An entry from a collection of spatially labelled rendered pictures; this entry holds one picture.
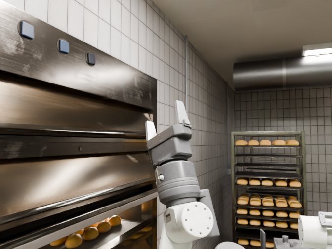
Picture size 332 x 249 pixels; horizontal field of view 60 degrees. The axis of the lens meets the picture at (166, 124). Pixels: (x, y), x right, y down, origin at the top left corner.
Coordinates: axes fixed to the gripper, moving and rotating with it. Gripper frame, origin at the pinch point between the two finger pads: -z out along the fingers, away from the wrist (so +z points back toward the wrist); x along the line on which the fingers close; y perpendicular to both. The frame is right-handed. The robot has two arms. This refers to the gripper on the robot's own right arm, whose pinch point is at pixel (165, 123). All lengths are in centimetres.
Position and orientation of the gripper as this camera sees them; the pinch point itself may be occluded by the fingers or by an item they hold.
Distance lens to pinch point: 67.9
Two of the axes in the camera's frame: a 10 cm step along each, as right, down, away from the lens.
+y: -7.3, -1.7, -6.7
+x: 6.6, -4.2, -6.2
